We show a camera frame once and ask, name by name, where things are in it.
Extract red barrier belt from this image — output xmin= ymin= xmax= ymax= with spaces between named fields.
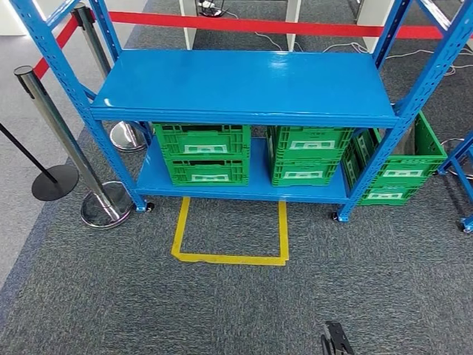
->
xmin=108 ymin=10 xmax=473 ymax=41
xmin=33 ymin=14 xmax=80 ymax=81

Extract white table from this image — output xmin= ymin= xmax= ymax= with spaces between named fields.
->
xmin=179 ymin=0 xmax=303 ymax=53
xmin=356 ymin=0 xmax=393 ymax=53

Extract black power strip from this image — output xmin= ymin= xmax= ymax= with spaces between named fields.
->
xmin=198 ymin=0 xmax=226 ymax=18

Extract white floor cable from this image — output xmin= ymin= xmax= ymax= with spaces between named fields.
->
xmin=222 ymin=10 xmax=304 ymax=53
xmin=321 ymin=41 xmax=473 ymax=77

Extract thin floor cable loop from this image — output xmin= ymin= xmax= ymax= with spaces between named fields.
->
xmin=440 ymin=137 xmax=473 ymax=181

